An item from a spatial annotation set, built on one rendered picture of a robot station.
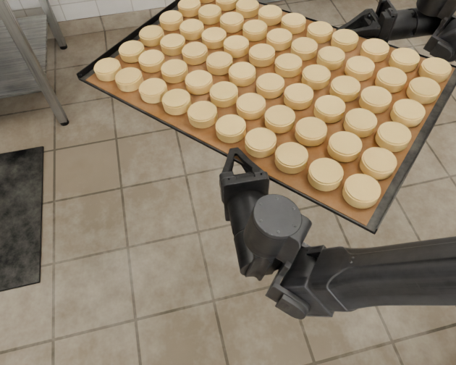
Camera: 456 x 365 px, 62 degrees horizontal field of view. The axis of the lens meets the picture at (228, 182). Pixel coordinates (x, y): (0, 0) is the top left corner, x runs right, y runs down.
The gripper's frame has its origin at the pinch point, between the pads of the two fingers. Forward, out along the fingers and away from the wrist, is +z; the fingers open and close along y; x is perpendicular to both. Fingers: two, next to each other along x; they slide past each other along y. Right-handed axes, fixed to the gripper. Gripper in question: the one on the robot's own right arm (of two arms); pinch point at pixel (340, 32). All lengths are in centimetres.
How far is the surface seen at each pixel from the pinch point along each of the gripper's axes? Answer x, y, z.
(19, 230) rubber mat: -22, -94, 113
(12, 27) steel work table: -80, -38, 96
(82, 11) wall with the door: -156, -79, 88
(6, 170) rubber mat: -55, -93, 123
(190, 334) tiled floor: 30, -98, 46
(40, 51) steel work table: -110, -71, 104
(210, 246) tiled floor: -3, -98, 33
